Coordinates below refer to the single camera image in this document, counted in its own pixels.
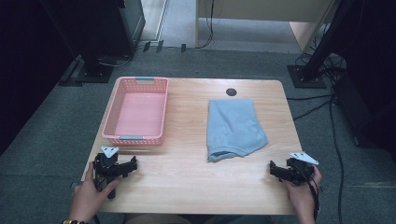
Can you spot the black box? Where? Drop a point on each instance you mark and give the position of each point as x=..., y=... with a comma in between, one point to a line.
x=364, y=115

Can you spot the beige wooden desk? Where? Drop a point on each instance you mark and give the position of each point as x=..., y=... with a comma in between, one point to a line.
x=264, y=9

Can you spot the small black floor strip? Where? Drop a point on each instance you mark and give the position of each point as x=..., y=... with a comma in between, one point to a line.
x=146, y=46

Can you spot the dark curtain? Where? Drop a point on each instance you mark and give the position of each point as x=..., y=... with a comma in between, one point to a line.
x=28, y=62

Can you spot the slanted black stand with base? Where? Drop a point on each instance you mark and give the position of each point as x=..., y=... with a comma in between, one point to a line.
x=306, y=76

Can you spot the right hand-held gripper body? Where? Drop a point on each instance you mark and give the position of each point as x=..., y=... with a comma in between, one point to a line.
x=300, y=169

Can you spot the black cabinet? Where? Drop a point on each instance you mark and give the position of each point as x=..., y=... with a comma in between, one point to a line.
x=130, y=25

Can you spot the person's left hand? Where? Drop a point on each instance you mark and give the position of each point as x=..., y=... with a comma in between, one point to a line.
x=87, y=196

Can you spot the light blue cloth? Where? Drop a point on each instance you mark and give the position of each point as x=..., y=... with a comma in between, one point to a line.
x=233, y=127

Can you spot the round black table grommet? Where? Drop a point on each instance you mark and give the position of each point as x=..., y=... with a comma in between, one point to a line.
x=231, y=92

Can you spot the person's right hand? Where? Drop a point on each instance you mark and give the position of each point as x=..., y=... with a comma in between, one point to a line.
x=300, y=193

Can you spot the black stand with square base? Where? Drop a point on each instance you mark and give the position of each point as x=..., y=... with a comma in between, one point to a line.
x=93, y=70

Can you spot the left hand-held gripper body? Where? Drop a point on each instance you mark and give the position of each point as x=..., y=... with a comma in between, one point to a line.
x=106, y=166

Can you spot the pink plastic basket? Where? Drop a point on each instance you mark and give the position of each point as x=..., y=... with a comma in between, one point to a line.
x=138, y=115

